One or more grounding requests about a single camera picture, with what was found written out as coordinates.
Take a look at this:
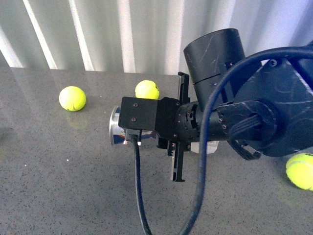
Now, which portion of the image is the black camera cable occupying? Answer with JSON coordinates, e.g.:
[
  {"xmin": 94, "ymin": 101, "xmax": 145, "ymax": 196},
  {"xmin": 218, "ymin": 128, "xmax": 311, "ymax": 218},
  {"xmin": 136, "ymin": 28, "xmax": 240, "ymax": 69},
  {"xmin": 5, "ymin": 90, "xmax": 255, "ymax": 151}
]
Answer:
[{"xmin": 123, "ymin": 129, "xmax": 154, "ymax": 235}]

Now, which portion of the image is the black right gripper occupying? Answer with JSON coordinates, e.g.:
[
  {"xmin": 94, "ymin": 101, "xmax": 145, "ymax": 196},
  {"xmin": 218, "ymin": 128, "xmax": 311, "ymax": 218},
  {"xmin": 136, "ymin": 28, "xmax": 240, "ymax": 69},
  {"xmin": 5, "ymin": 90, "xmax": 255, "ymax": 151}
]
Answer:
[{"xmin": 156, "ymin": 72, "xmax": 202, "ymax": 182}]

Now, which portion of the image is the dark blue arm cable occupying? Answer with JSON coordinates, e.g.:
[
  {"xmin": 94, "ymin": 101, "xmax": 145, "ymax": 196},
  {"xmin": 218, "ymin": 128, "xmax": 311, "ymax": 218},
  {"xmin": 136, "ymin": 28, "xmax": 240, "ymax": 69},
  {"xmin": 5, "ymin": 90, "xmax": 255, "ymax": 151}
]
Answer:
[{"xmin": 179, "ymin": 46, "xmax": 313, "ymax": 235}]

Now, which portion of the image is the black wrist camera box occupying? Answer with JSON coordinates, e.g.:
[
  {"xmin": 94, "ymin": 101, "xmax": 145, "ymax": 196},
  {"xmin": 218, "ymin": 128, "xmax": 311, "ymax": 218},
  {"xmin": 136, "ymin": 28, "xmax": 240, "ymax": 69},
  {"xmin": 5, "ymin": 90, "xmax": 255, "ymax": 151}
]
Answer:
[{"xmin": 118, "ymin": 96, "xmax": 158, "ymax": 131}]

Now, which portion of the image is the tennis ball with Wilson print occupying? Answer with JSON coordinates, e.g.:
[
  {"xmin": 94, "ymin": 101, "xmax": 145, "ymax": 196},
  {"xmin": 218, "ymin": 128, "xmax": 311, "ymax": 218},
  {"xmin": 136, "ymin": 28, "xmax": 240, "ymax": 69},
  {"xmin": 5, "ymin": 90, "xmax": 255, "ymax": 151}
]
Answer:
[{"xmin": 286, "ymin": 153, "xmax": 313, "ymax": 191}]

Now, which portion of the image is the tennis ball centre right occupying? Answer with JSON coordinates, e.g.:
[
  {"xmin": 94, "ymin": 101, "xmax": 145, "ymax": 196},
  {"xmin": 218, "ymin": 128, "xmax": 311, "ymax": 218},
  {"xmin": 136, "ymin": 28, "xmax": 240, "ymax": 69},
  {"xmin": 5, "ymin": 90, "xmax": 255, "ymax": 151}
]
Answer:
[{"xmin": 134, "ymin": 80, "xmax": 159, "ymax": 99}]

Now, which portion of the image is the Wilson tennis ball can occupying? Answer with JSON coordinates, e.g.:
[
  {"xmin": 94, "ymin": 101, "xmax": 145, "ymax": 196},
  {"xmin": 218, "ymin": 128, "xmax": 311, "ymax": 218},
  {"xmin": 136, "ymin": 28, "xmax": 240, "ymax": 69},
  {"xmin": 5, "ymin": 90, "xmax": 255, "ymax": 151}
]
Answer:
[{"xmin": 109, "ymin": 105, "xmax": 220, "ymax": 155}]

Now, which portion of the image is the white pleated curtain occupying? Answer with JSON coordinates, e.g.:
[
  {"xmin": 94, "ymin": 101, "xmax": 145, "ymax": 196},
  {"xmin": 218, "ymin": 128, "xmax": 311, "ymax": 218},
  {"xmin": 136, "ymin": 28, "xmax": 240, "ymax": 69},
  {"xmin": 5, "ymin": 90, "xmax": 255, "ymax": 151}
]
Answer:
[{"xmin": 0, "ymin": 0, "xmax": 313, "ymax": 74}]

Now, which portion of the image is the tennis ball centre left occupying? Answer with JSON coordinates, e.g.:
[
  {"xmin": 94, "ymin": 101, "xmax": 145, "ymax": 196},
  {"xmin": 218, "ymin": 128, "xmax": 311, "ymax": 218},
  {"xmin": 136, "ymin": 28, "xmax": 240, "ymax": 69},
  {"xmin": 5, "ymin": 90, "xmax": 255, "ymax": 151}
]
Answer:
[{"xmin": 59, "ymin": 86, "xmax": 87, "ymax": 112}]

